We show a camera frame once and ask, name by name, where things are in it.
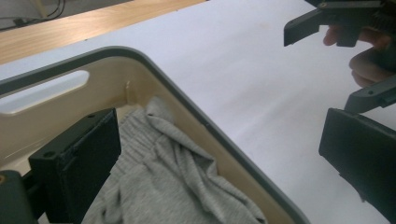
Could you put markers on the wooden table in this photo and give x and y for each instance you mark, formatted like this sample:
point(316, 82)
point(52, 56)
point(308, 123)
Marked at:
point(62, 34)

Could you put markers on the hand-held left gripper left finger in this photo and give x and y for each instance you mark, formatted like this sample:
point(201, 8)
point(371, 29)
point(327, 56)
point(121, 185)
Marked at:
point(77, 168)

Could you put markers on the grey shorts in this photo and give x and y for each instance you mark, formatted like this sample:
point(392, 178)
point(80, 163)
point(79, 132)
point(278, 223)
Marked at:
point(171, 180)

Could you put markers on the white table board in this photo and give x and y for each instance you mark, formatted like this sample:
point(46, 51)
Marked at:
point(249, 77)

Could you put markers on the beige basket with grey rim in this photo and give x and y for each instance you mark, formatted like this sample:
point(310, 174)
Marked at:
point(118, 51)

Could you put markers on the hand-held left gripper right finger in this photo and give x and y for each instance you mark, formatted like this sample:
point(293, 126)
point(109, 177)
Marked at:
point(364, 155)

